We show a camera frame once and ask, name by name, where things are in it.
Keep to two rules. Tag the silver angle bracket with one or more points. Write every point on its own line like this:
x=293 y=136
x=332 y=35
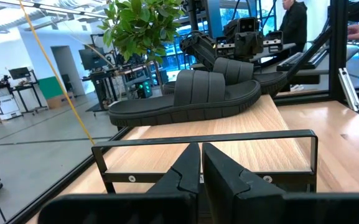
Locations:
x=350 y=90

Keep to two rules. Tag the person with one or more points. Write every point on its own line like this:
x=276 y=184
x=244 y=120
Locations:
x=294 y=25

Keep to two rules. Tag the brown cardboard box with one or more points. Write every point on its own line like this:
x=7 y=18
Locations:
x=59 y=101

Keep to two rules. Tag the black computer monitor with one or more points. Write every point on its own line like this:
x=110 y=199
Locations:
x=92 y=59
x=19 y=73

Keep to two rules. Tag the black equipment cart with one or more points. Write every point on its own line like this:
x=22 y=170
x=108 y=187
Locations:
x=26 y=90

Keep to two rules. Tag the green partition panel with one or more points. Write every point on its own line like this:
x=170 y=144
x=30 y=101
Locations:
x=50 y=88

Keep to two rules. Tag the black standing desk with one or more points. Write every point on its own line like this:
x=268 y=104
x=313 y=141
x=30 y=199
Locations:
x=104 y=77

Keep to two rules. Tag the green potted plant black pot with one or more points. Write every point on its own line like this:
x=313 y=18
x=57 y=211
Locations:
x=142 y=28

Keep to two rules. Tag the wooden shelf black metal frame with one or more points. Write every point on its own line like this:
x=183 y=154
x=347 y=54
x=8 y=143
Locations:
x=244 y=146

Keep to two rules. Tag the black rubber slide sandal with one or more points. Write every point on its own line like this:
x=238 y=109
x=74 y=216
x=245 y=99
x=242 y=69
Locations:
x=233 y=70
x=154 y=109

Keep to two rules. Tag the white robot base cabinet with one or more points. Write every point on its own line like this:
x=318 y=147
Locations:
x=6 y=107

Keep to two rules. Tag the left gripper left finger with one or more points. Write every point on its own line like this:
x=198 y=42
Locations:
x=166 y=205

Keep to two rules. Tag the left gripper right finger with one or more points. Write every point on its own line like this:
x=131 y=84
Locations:
x=244 y=205

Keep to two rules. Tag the computer tower green lights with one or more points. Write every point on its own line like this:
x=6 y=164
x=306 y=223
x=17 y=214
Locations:
x=144 y=88

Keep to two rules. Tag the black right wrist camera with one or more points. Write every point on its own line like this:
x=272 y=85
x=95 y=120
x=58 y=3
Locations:
x=247 y=25

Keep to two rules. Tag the grey desk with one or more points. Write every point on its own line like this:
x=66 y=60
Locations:
x=310 y=73

